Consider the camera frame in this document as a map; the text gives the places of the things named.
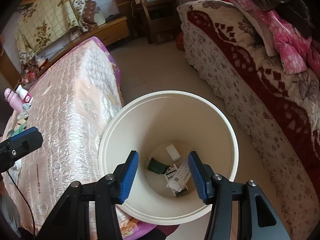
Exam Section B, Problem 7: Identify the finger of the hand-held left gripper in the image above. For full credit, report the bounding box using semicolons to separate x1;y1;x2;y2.
0;127;43;173

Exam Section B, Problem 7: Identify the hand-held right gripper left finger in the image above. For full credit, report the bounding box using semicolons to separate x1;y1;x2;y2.
36;150;139;240

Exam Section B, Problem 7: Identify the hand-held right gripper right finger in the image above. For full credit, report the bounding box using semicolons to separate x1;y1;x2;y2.
187;151;292;240

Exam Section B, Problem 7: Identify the green wrapper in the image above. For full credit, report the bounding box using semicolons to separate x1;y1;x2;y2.
9;125;27;137

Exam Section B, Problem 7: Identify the white plastic trash bin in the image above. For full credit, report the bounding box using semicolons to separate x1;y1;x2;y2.
98;92;238;227

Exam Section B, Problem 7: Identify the white printed paper slip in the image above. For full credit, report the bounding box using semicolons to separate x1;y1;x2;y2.
167;161;192;193

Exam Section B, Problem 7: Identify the pale crumpled wrapper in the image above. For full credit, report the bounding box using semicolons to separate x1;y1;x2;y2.
16;113;28;126

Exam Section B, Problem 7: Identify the dark green packet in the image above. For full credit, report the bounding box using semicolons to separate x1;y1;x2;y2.
147;157;168;175

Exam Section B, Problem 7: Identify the white rectangular block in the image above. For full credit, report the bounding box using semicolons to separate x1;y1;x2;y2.
166;144;181;162

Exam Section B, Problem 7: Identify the white bottle pink label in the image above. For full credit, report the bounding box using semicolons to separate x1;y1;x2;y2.
15;84;33;104

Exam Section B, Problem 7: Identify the pink quilted tablecloth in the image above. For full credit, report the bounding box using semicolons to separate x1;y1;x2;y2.
0;37;180;240

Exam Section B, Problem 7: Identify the artificial flower clutter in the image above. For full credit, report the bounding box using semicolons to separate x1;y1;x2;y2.
21;56;48;83

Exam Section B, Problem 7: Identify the red floral bed blanket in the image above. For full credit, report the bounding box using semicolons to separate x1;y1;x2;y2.
176;0;320;240

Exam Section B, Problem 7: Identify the yellow floral checked cloth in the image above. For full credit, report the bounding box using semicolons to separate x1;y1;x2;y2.
15;0;98;55

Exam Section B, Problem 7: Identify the wooden cabinet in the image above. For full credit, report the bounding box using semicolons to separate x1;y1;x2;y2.
0;16;130;88

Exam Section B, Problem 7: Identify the dark wooden shelf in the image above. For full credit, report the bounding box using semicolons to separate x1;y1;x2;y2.
124;0;186;44

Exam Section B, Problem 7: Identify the pink spotted clothing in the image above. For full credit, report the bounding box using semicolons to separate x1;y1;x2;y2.
220;0;320;75

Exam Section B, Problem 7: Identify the black cable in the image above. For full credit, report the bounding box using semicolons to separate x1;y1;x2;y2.
7;169;36;240

